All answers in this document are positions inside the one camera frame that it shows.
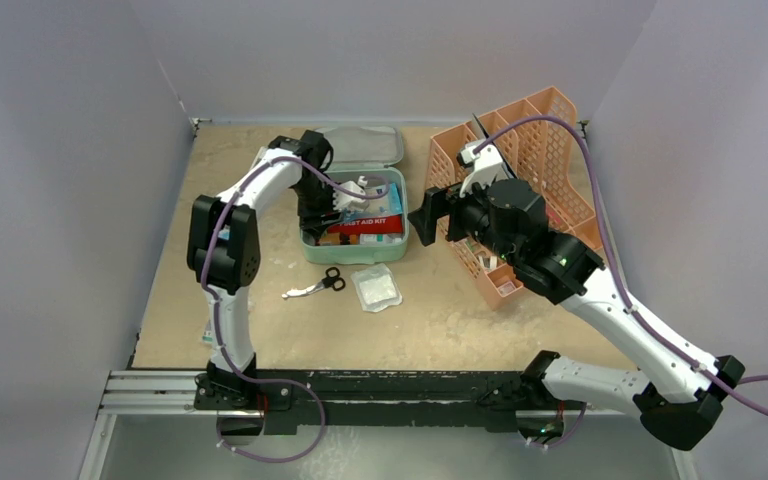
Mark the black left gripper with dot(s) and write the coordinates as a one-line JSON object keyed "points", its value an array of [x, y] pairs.
{"points": [[315, 223]]}

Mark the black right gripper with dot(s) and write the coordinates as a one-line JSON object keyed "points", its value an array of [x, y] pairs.
{"points": [[438, 214]]}

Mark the blue wet wipes packet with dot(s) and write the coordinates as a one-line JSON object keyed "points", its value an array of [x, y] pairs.
{"points": [[387, 205]]}

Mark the red first aid pouch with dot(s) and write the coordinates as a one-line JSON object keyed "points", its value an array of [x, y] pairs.
{"points": [[391, 224]]}

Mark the black handled scissors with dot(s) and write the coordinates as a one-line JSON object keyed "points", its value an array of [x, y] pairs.
{"points": [[331, 280]]}

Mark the white gauze packets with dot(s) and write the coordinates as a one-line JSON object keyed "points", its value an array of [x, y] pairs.
{"points": [[376, 288]]}

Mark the brown glass medicine bottle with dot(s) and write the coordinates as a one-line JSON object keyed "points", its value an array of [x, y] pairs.
{"points": [[338, 239]]}

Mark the white bottle green label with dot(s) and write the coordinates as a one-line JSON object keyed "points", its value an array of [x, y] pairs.
{"points": [[381, 239]]}

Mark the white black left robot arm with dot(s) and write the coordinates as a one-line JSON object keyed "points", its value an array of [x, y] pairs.
{"points": [[224, 247]]}

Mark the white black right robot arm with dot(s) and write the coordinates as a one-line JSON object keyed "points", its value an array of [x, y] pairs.
{"points": [[673, 390]]}

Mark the mint green open case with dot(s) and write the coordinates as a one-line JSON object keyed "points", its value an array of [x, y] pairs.
{"points": [[371, 151]]}

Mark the grey folder in organizer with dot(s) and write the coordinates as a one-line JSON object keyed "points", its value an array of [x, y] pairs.
{"points": [[481, 132]]}

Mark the peach plastic file organizer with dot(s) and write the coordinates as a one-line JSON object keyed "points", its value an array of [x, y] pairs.
{"points": [[539, 153]]}

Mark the bandage box in bag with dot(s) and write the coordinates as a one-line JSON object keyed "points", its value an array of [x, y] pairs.
{"points": [[207, 336]]}

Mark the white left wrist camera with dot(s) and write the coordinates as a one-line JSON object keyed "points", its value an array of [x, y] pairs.
{"points": [[350, 196]]}

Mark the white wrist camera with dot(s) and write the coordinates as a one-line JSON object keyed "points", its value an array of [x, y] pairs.
{"points": [[350, 196], [483, 168]]}

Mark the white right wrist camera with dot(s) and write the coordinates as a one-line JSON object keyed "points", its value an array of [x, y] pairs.
{"points": [[483, 168]]}

